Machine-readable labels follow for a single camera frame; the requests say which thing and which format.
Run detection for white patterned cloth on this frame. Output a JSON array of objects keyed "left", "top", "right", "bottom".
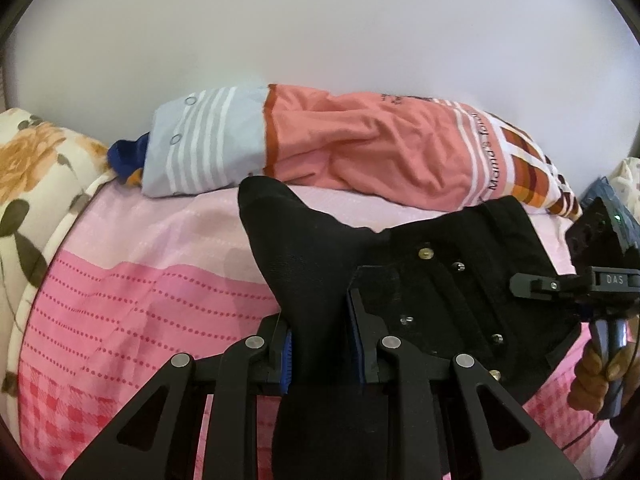
[{"left": 607, "top": 156, "right": 640, "bottom": 211}]

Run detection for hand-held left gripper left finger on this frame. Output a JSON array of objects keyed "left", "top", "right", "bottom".
[{"left": 62, "top": 312, "right": 294, "bottom": 480}]

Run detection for black pants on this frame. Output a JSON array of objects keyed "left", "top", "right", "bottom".
[{"left": 237, "top": 176, "right": 583, "bottom": 480}]

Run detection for dark blue cloth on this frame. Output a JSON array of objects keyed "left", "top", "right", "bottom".
[{"left": 107, "top": 131, "right": 151, "bottom": 188}]

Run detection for floral cream pillow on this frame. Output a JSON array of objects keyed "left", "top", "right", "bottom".
[{"left": 0, "top": 107, "right": 113, "bottom": 396}]

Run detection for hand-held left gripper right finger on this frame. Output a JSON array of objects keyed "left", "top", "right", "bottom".
[{"left": 346, "top": 280, "right": 583, "bottom": 480}]

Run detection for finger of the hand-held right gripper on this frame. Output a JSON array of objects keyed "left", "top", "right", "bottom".
[{"left": 509, "top": 271, "right": 582, "bottom": 302}]

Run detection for person's right hand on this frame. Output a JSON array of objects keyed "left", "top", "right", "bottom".
[{"left": 567, "top": 310, "right": 640, "bottom": 417}]

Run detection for pink checked bed sheet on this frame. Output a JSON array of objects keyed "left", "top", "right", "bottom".
[{"left": 7, "top": 170, "right": 621, "bottom": 480}]

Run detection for blue denim cloth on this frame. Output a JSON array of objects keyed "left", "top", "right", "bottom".
[{"left": 580, "top": 176, "right": 626, "bottom": 212}]

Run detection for orange striped pillow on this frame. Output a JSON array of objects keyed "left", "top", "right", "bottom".
[{"left": 141, "top": 84, "right": 583, "bottom": 221}]

